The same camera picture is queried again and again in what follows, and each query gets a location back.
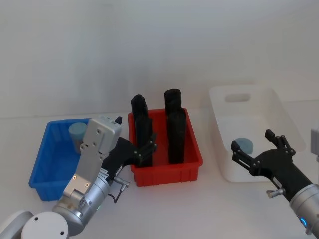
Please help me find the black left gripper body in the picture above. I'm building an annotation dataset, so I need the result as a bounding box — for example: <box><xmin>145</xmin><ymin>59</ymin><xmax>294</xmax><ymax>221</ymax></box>
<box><xmin>101</xmin><ymin>137</ymin><xmax>140</xmax><ymax>185</ymax></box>

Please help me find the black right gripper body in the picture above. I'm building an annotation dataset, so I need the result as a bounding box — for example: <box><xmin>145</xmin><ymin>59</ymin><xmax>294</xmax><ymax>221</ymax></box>
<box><xmin>251</xmin><ymin>148</ymin><xmax>318</xmax><ymax>202</ymax></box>

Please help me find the pale blue foam cylinder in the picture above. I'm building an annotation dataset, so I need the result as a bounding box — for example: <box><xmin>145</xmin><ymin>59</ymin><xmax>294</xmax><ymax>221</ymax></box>
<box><xmin>234</xmin><ymin>137</ymin><xmax>254</xmax><ymax>155</ymax></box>
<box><xmin>68</xmin><ymin>122</ymin><xmax>88</xmax><ymax>153</ymax></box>

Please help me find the black foam block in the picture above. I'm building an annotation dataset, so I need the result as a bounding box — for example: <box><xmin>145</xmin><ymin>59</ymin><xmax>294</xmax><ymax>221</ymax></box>
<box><xmin>163</xmin><ymin>88</ymin><xmax>183</xmax><ymax>113</ymax></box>
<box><xmin>134</xmin><ymin>109</ymin><xmax>154</xmax><ymax>168</ymax></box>
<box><xmin>131</xmin><ymin>94</ymin><xmax>148</xmax><ymax>120</ymax></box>
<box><xmin>167</xmin><ymin>107</ymin><xmax>187</xmax><ymax>165</ymax></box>

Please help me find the white plastic bin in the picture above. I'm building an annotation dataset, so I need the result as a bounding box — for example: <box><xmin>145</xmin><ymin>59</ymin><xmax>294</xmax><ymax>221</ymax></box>
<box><xmin>208</xmin><ymin>84</ymin><xmax>307</xmax><ymax>184</ymax></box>

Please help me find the red plastic bin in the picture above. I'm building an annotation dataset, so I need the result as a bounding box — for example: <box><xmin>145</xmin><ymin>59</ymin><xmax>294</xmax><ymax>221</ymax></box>
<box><xmin>127</xmin><ymin>107</ymin><xmax>204</xmax><ymax>187</ymax></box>

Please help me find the blue plastic bin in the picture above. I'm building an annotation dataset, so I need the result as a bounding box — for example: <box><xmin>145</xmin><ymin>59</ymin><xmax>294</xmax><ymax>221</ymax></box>
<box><xmin>28</xmin><ymin>118</ymin><xmax>91</xmax><ymax>202</ymax></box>

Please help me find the thin dark cable silver plug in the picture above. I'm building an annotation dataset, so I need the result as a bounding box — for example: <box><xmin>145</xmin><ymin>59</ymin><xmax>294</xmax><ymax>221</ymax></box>
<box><xmin>266</xmin><ymin>188</ymin><xmax>286</xmax><ymax>199</ymax></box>
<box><xmin>109</xmin><ymin>176</ymin><xmax>131</xmax><ymax>204</ymax></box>

